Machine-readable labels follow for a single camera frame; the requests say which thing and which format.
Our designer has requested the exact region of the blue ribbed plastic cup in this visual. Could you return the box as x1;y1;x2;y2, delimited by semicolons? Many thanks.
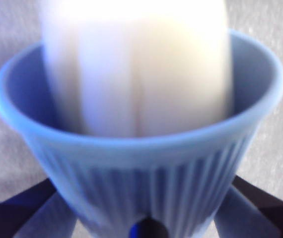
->
0;28;283;238

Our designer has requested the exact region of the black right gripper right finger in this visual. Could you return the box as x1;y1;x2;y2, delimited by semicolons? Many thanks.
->
214;174;283;238

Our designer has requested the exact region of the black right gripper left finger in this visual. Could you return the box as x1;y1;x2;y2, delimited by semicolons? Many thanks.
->
0;178;79;238

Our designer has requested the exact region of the grey-handled cream sponge cup brush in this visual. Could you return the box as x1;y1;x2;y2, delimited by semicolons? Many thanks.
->
38;0;231;137

